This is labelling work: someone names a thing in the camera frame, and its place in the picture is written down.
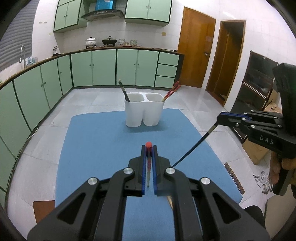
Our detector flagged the white cooking pot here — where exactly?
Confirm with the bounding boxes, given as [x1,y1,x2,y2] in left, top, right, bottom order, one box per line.
[85,37,97,49]

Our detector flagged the black glass cabinet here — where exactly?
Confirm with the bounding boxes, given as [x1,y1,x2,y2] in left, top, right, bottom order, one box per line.
[230,50,280,144]

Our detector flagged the green upper kitchen cabinets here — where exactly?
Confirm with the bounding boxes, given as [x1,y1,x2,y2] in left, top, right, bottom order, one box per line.
[54,1,172,33]

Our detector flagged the small kettle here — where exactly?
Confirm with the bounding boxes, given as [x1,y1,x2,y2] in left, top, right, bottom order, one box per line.
[53,46,61,57]

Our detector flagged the cardboard box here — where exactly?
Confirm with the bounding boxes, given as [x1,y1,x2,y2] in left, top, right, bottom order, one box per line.
[241,90,284,165]

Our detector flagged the white double utensil holder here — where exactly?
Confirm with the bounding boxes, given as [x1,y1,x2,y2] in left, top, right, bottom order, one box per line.
[125,92,165,128]

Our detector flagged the blue table cloth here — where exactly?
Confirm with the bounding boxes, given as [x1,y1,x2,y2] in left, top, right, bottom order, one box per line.
[55,108,243,241]

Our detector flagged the bamboo chopstick red ribbed handle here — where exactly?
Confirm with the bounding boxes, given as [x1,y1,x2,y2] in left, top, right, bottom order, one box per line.
[145,142,152,187]

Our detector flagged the wooden door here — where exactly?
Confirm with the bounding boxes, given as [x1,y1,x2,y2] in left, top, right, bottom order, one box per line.
[206,20,246,106]
[178,7,216,88]

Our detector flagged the window roller blind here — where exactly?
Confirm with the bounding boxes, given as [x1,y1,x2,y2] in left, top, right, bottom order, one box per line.
[1,1,39,71]

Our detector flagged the green kitchen cabinets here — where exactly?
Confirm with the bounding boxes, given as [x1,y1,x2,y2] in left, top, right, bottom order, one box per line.
[54,1,172,33]
[1,47,184,205]

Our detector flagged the green lower kitchen cabinets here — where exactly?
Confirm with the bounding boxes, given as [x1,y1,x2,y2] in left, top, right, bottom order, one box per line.
[1,47,184,205]

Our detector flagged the black chopstick gold band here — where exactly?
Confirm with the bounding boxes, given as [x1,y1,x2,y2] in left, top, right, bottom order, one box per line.
[118,80,130,102]
[171,122,219,168]

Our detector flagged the sink faucet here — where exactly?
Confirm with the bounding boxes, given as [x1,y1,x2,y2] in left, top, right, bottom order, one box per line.
[19,45,27,69]

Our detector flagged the person's right hand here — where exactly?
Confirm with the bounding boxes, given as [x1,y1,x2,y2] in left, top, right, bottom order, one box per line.
[269,152,296,185]

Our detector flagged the black wok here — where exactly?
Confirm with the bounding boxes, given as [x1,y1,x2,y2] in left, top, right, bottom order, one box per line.
[102,36,117,47]

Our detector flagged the range hood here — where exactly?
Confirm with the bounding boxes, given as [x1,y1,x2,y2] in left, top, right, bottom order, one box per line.
[81,1,124,22]

